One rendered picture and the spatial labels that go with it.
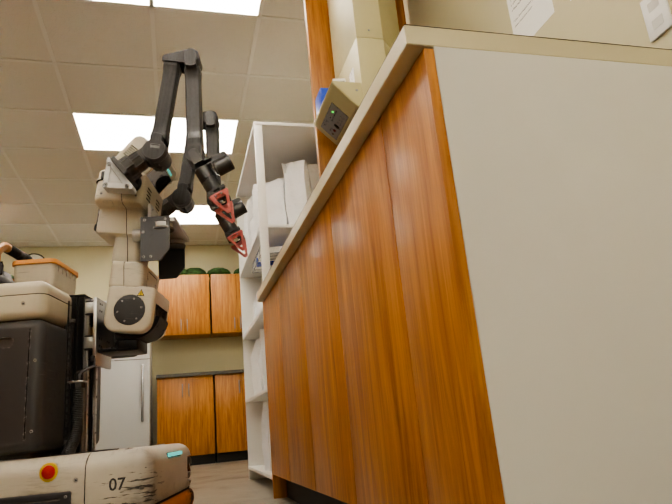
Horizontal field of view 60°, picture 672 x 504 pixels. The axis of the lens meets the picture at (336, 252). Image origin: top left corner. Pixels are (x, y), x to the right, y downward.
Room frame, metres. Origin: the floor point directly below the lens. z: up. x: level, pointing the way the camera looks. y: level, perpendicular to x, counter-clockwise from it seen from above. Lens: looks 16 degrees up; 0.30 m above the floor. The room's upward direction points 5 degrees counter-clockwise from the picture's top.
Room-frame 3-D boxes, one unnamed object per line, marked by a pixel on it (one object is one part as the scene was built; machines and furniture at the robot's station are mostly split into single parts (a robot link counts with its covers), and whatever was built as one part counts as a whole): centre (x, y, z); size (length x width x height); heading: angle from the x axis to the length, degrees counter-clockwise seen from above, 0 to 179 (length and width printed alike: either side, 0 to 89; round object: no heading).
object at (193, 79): (1.84, 0.45, 1.40); 0.11 x 0.06 x 0.43; 4
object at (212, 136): (2.27, 0.48, 1.40); 0.11 x 0.06 x 0.43; 4
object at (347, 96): (2.08, -0.05, 1.46); 0.32 x 0.11 x 0.10; 16
